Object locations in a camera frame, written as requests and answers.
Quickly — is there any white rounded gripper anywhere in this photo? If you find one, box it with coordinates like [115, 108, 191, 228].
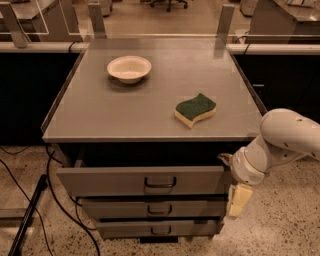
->
[217, 147, 265, 217]

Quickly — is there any grey top drawer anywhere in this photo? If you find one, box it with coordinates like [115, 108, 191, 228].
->
[57, 166, 232, 197]

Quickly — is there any grey drawer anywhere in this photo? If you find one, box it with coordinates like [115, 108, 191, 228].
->
[57, 166, 232, 197]
[96, 219, 223, 239]
[81, 199, 225, 219]

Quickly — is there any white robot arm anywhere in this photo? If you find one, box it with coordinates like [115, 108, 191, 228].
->
[218, 109, 320, 217]

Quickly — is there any grey middle drawer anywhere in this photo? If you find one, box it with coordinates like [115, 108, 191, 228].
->
[81, 199, 225, 219]

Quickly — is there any grey metal drawer cabinet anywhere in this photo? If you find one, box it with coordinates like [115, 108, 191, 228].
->
[40, 36, 268, 244]

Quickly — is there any grey bottom drawer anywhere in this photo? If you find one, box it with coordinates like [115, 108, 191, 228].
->
[96, 219, 223, 239]

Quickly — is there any green and yellow sponge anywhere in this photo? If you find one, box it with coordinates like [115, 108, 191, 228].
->
[174, 93, 217, 128]

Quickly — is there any white round bowl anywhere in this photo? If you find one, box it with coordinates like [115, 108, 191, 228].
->
[107, 56, 152, 84]

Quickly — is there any grey background desk right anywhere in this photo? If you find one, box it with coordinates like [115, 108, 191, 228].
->
[246, 0, 320, 44]

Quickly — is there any grey background desk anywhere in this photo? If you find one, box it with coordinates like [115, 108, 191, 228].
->
[246, 0, 320, 44]
[0, 0, 82, 42]

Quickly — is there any black office chair base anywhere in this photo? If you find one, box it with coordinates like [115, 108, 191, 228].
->
[149, 0, 189, 12]

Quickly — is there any black floor bar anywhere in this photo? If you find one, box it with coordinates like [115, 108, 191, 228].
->
[8, 174, 47, 256]

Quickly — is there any grey background desk left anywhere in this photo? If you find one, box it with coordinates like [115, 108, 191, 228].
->
[0, 0, 82, 42]

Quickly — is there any grey right post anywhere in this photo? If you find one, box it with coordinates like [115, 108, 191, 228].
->
[217, 4, 235, 37]

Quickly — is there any grey post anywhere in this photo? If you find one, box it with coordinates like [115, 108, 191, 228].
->
[217, 4, 235, 37]
[88, 2, 106, 39]
[0, 2, 28, 48]

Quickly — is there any grey middle post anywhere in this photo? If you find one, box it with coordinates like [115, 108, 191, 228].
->
[88, 2, 106, 39]

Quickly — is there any thin black floor cable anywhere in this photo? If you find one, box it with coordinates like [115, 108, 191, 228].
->
[0, 145, 54, 256]

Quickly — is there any grey left post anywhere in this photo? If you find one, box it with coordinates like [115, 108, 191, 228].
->
[0, 2, 28, 48]

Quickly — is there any white horizontal rail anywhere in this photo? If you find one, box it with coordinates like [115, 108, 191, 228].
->
[0, 42, 320, 55]

